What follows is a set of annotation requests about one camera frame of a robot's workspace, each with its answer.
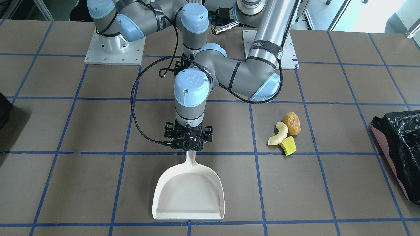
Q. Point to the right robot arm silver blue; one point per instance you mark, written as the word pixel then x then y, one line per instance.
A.
pixel 122 25

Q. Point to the silver cylindrical connector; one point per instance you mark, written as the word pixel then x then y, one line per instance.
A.
pixel 225 28

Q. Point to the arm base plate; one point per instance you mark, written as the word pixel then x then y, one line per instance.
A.
pixel 114 51
pixel 269 51

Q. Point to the yellow green fruit chunk toy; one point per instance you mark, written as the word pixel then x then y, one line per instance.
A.
pixel 288 145

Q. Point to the brown wrinkled potato toy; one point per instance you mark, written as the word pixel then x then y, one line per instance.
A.
pixel 293 123

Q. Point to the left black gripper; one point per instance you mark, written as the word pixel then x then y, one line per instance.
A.
pixel 169 130

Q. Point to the bin with black trash bag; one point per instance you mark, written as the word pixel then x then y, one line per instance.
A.
pixel 398 135

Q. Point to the beige plastic dustpan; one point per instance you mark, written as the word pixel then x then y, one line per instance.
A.
pixel 189 191

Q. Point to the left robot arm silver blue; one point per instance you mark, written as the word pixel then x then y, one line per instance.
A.
pixel 254 78

